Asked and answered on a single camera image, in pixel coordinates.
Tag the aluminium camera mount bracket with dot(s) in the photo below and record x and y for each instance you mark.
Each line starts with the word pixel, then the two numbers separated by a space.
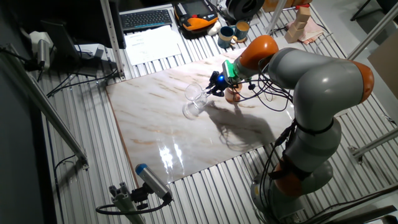
pixel 122 202

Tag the silver camera blue end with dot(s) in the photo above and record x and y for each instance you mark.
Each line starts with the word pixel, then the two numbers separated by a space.
pixel 152 182

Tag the black round device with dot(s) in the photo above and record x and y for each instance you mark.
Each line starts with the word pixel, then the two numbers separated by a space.
pixel 245 7

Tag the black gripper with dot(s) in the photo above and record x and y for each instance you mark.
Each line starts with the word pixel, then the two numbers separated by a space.
pixel 222 81

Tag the slim aluminium post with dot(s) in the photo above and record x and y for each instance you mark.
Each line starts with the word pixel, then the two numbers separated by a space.
pixel 275 17

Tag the small white rounded object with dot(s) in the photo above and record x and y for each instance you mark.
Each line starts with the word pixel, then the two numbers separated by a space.
pixel 214 28

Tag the pink cloth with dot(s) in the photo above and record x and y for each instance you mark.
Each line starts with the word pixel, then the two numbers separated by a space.
pixel 314 31

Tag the teal mug yellow band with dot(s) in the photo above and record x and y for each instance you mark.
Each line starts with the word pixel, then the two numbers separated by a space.
pixel 224 39

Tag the aluminium frame post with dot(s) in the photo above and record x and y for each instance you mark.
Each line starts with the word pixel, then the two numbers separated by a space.
pixel 112 37

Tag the dark teal mug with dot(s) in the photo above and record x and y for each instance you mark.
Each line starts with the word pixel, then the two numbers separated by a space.
pixel 242 31

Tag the white marble pattern board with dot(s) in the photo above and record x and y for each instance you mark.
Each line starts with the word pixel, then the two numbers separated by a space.
pixel 174 143

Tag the black metal bar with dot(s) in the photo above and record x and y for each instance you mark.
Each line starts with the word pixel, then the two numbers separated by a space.
pixel 367 214

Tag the silver device white mount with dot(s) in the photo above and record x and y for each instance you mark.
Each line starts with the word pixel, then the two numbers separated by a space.
pixel 43 53

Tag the black monitor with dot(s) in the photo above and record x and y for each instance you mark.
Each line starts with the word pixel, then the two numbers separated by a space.
pixel 90 21

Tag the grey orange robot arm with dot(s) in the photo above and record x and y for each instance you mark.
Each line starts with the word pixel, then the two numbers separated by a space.
pixel 326 87

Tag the thick aluminium frame beam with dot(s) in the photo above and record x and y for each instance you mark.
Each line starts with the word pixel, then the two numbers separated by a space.
pixel 373 34

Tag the clear glass mug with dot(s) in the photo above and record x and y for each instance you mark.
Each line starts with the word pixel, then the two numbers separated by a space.
pixel 196 96

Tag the long slanted aluminium profile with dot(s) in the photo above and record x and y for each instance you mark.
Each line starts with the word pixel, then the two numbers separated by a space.
pixel 46 105

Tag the black monitor stand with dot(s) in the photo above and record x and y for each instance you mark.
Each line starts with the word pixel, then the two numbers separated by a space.
pixel 62 40

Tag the white printed paper sheet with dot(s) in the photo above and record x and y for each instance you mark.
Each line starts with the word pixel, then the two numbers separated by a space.
pixel 152 46

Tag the brown cardboard sheet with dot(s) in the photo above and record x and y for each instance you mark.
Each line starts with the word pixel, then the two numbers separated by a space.
pixel 385 62

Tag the stacked wooden blocks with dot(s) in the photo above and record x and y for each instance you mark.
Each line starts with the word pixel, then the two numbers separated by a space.
pixel 298 25

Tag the orange black teach pendant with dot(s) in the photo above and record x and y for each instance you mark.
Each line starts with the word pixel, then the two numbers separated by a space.
pixel 196 15

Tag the black keyboard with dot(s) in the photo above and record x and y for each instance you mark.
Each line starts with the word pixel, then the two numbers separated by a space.
pixel 146 19

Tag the short aluminium floor profile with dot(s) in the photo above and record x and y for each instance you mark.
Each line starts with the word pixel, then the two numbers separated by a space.
pixel 376 143

